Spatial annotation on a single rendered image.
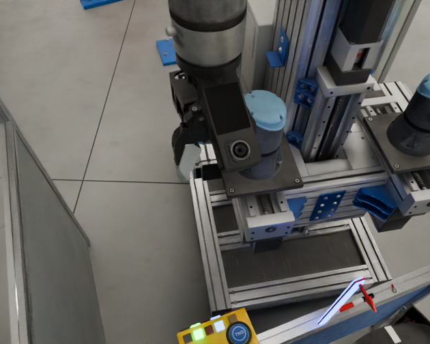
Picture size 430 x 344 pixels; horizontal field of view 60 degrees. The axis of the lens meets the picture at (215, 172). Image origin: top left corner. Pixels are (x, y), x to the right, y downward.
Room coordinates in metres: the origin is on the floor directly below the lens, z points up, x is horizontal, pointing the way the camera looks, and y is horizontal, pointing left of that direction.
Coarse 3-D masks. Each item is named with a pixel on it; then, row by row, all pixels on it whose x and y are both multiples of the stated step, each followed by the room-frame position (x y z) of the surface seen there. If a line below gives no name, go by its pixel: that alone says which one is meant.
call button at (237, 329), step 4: (236, 324) 0.20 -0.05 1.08; (240, 324) 0.20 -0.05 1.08; (232, 328) 0.19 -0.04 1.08; (236, 328) 0.19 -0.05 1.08; (240, 328) 0.19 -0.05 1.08; (244, 328) 0.19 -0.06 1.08; (232, 332) 0.19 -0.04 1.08; (236, 332) 0.19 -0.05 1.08; (240, 332) 0.19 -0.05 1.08; (244, 332) 0.19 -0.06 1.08; (232, 336) 0.18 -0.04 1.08; (236, 336) 0.18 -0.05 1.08; (240, 336) 0.18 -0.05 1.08; (244, 336) 0.18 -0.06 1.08; (232, 340) 0.17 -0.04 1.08; (236, 340) 0.17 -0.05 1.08; (240, 340) 0.17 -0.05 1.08; (244, 340) 0.17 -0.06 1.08
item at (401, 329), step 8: (384, 328) 0.18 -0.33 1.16; (400, 328) 0.18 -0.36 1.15; (408, 328) 0.18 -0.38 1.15; (416, 328) 0.18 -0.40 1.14; (424, 328) 0.18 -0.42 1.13; (368, 336) 0.16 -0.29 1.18; (376, 336) 0.16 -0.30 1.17; (384, 336) 0.16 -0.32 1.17; (400, 336) 0.16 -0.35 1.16; (408, 336) 0.16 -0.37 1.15; (416, 336) 0.16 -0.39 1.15; (424, 336) 0.16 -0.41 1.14
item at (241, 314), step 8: (232, 312) 0.23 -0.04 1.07; (240, 312) 0.23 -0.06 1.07; (216, 320) 0.21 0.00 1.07; (224, 320) 0.21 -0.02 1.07; (240, 320) 0.21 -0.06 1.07; (248, 320) 0.21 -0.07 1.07; (192, 328) 0.20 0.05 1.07; (200, 328) 0.20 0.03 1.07; (248, 328) 0.20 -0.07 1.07; (192, 336) 0.18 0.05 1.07; (208, 336) 0.18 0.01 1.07; (216, 336) 0.18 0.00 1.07; (224, 336) 0.18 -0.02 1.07; (248, 336) 0.18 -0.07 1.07; (256, 336) 0.18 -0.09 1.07
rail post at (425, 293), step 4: (428, 288) 0.44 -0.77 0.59; (420, 292) 0.45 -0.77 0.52; (424, 292) 0.44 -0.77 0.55; (428, 292) 0.43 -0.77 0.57; (416, 296) 0.44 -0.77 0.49; (420, 296) 0.44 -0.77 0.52; (424, 296) 0.43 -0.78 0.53; (412, 300) 0.44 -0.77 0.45; (416, 300) 0.43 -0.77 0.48; (420, 300) 0.45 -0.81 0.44; (404, 304) 0.45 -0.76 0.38; (408, 304) 0.44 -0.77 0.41; (388, 316) 0.44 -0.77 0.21; (384, 320) 0.44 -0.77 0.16; (376, 324) 0.45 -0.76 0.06; (380, 324) 0.44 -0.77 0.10; (376, 328) 0.43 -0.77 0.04
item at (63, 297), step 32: (32, 160) 0.85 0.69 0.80; (32, 192) 0.69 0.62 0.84; (32, 224) 0.55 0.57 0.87; (64, 224) 0.76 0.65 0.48; (32, 256) 0.43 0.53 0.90; (64, 256) 0.58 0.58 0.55; (32, 288) 0.33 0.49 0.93; (64, 288) 0.43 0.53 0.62; (64, 320) 0.31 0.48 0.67; (96, 320) 0.44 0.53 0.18
